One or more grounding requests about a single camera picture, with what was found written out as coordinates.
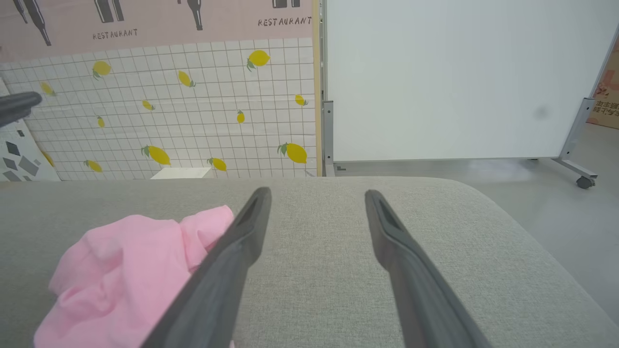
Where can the white rolling whiteboard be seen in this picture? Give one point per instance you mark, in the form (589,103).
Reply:
(435,72)

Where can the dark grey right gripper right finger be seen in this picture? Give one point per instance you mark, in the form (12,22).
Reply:
(416,290)

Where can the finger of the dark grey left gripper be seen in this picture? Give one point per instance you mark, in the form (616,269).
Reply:
(17,106)

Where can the brown cardboard box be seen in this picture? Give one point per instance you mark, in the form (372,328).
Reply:
(607,106)

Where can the lemon print partition panel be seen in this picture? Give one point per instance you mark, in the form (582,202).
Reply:
(203,111)

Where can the pink garment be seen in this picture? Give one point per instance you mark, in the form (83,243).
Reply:
(111,275)

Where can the white cushion grey diamond print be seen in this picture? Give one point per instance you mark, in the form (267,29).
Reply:
(19,159)

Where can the grey fabric sofa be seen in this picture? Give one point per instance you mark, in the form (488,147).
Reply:
(314,270)

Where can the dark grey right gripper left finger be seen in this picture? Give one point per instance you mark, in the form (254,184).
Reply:
(217,290)

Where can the white box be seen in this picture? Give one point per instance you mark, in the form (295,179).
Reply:
(181,173)

